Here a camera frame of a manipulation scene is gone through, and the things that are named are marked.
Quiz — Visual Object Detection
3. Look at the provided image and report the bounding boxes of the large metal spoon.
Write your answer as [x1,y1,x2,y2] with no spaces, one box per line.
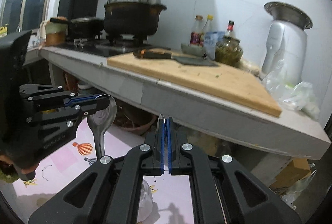
[87,94,117,159]

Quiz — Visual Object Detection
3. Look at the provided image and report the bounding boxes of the small metal spoon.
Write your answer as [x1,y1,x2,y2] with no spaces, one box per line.
[156,114,166,142]

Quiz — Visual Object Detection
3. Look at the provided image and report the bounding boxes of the kitchen cleaver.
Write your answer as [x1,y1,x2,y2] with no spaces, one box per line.
[133,49,219,67]

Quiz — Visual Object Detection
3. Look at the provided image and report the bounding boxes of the white kitchen appliance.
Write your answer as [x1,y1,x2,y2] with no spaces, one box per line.
[260,19,308,87]

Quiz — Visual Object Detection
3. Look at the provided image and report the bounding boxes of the person left hand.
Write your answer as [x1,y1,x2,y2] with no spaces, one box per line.
[0,154,39,174]

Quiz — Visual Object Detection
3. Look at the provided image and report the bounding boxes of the white plastic bag cover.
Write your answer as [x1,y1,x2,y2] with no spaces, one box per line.
[137,180,153,223]

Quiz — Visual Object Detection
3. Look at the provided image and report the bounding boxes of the gas stove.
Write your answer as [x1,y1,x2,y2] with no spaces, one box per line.
[55,34,172,57]

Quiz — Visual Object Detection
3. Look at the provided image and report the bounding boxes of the black frying pan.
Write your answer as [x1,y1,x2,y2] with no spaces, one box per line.
[50,17,104,39]

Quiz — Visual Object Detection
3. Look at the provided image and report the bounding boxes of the cardboard box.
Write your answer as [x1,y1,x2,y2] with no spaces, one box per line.
[270,158,311,190]

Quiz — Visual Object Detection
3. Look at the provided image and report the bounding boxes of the brown clay pot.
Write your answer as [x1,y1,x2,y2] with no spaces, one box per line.
[39,20,68,46]

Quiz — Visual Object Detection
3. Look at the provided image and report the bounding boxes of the black pot with steel lid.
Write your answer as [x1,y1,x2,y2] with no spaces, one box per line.
[104,0,167,37]

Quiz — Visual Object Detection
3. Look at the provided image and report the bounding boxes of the black box appliance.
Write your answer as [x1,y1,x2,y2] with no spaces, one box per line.
[57,0,98,20]

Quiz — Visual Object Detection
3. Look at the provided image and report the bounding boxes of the small grey dish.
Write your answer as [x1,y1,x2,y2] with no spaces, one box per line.
[181,44,206,57]

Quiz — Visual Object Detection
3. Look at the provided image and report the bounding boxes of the wooden cutting board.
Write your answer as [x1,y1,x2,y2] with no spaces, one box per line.
[106,48,282,117]

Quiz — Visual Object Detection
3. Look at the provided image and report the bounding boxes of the dark sauce bottle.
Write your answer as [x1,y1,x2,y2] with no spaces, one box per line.
[190,15,203,45]

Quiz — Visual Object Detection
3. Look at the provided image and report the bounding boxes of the clear plastic bags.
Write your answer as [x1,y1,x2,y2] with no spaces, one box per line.
[262,59,320,121]

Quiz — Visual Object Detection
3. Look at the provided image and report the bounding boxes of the yellow cap bottle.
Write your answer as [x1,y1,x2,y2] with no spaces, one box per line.
[199,15,213,46]

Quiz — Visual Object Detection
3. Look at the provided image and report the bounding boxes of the glass pickle jar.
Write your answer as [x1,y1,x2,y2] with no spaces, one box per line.
[215,36,243,67]

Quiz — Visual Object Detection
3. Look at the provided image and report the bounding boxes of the red cap bottle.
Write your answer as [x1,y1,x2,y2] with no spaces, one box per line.
[225,21,235,38]

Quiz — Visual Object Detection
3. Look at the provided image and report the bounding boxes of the steel bowl on appliance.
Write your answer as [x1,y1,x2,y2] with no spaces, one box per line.
[264,1,313,30]

